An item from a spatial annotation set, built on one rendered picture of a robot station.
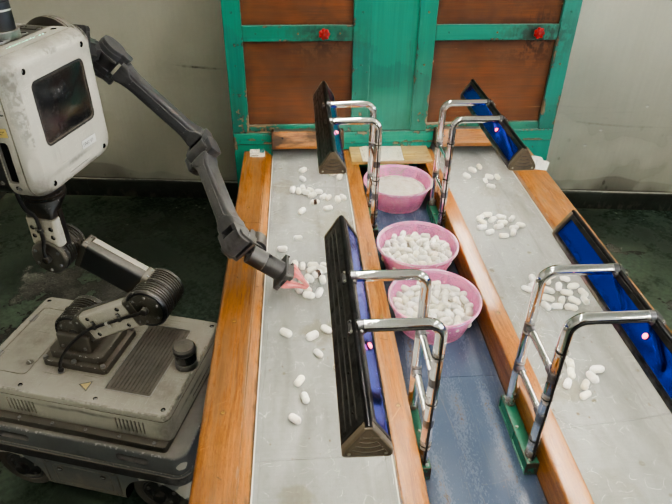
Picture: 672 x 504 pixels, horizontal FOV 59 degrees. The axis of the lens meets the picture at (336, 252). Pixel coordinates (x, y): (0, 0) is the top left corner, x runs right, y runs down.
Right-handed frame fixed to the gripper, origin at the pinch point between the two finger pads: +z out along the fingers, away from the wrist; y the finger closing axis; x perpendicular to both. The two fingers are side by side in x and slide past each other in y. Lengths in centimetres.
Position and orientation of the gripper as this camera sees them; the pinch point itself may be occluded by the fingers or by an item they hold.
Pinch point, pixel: (305, 285)
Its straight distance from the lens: 173.1
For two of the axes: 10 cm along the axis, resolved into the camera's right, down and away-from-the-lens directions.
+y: -0.6, -5.5, 8.3
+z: 7.9, 4.9, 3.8
